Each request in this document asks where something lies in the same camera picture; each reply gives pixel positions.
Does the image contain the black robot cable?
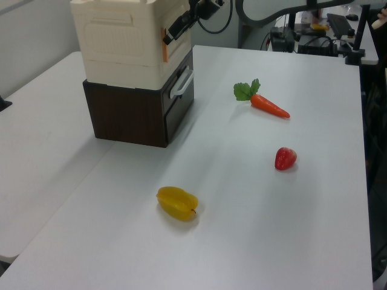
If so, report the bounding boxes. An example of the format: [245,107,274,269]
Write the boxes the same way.
[197,0,234,34]

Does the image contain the orange toy carrot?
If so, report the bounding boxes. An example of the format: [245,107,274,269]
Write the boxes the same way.
[233,78,291,119]

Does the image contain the red toy wax apple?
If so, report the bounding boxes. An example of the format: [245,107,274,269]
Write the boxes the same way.
[274,147,298,172]

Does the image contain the cream plastic cabinet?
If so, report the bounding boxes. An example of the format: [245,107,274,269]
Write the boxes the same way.
[70,0,194,91]

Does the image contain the black device with wires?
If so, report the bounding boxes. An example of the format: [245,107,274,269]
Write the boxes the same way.
[261,26,297,53]

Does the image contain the black electronics box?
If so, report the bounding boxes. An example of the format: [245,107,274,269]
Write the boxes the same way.
[297,36,339,57]

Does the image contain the black keyboard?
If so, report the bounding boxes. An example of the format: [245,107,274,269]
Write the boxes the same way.
[325,13,355,39]

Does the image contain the plain brown drawer front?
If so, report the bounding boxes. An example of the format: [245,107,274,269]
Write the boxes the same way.
[164,87,195,143]

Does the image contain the orange cabinet door handle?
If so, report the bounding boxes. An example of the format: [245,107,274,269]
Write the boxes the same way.
[160,27,169,64]

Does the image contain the yellow toy starfruit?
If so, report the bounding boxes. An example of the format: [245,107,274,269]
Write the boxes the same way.
[155,186,199,222]

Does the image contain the brown drawer front with handle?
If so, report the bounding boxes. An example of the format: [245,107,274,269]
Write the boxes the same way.
[161,56,195,113]

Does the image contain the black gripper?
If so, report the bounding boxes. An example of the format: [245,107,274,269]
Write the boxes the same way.
[162,0,226,47]

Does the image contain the black pole with clamp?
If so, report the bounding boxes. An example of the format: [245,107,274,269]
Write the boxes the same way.
[344,4,371,66]

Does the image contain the dark brown wooden drawer box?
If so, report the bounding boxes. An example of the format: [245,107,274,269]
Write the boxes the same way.
[82,48,195,149]

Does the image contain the white plastic drawer handle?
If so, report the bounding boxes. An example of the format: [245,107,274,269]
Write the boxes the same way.
[169,69,195,99]

